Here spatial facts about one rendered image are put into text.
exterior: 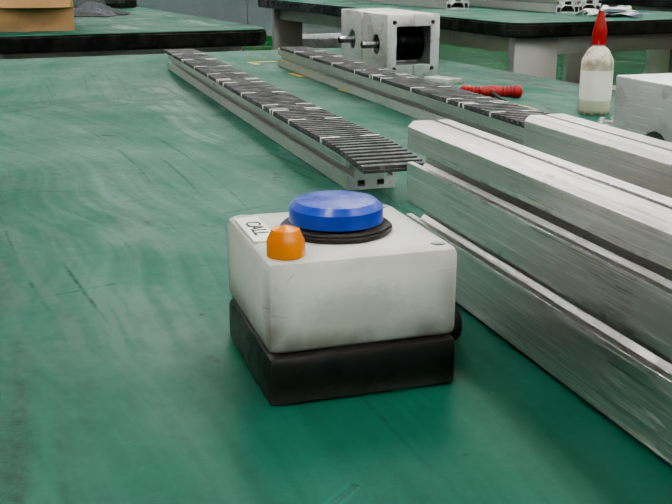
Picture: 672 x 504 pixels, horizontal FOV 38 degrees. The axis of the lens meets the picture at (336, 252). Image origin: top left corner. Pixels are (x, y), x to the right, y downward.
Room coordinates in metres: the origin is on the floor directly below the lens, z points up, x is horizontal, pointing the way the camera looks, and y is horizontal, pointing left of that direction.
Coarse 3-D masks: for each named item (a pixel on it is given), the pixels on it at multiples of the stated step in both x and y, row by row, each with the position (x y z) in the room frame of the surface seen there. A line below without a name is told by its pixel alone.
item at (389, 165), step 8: (376, 160) 0.70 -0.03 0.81; (384, 160) 0.70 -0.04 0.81; (392, 160) 0.70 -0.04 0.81; (400, 160) 0.70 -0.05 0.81; (408, 160) 0.70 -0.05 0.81; (416, 160) 0.70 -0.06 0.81; (360, 168) 0.68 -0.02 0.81; (368, 168) 0.68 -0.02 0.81; (376, 168) 0.68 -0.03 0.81; (384, 168) 0.69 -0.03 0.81; (392, 168) 0.69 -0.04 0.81; (400, 168) 0.69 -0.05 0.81
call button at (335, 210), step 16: (320, 192) 0.41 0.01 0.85; (336, 192) 0.41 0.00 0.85; (352, 192) 0.41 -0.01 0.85; (304, 208) 0.39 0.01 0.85; (320, 208) 0.39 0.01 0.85; (336, 208) 0.39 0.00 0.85; (352, 208) 0.39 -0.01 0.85; (368, 208) 0.39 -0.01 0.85; (304, 224) 0.39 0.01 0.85; (320, 224) 0.38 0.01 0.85; (336, 224) 0.38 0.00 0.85; (352, 224) 0.38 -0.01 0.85; (368, 224) 0.39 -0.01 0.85
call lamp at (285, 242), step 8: (272, 232) 0.36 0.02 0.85; (280, 232) 0.36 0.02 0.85; (288, 232) 0.36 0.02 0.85; (296, 232) 0.36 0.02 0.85; (272, 240) 0.36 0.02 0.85; (280, 240) 0.36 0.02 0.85; (288, 240) 0.36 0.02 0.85; (296, 240) 0.36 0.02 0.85; (304, 240) 0.36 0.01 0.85; (272, 248) 0.36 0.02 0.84; (280, 248) 0.36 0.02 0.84; (288, 248) 0.36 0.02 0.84; (296, 248) 0.36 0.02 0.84; (304, 248) 0.36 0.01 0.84; (272, 256) 0.36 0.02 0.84; (280, 256) 0.36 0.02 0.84; (288, 256) 0.36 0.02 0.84; (296, 256) 0.36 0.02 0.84
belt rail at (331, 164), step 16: (176, 64) 1.61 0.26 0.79; (192, 80) 1.42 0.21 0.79; (208, 80) 1.30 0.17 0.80; (224, 96) 1.23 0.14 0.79; (240, 112) 1.11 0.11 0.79; (256, 112) 1.03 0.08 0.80; (256, 128) 1.03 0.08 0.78; (272, 128) 0.97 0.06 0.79; (288, 128) 0.91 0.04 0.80; (288, 144) 0.91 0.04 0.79; (304, 144) 0.88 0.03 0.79; (320, 144) 0.81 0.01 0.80; (304, 160) 0.85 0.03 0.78; (320, 160) 0.81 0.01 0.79; (336, 160) 0.77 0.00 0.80; (336, 176) 0.77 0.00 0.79; (352, 176) 0.75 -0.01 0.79; (368, 176) 0.75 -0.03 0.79; (384, 176) 0.75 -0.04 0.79
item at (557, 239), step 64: (448, 128) 0.52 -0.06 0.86; (576, 128) 0.52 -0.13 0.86; (448, 192) 0.49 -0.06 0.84; (512, 192) 0.42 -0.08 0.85; (576, 192) 0.37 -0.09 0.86; (640, 192) 0.36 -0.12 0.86; (512, 256) 0.42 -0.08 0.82; (576, 256) 0.37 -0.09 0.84; (640, 256) 0.35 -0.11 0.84; (512, 320) 0.41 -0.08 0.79; (576, 320) 0.37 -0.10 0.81; (640, 320) 0.33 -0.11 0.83; (576, 384) 0.36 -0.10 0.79; (640, 384) 0.32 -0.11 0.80
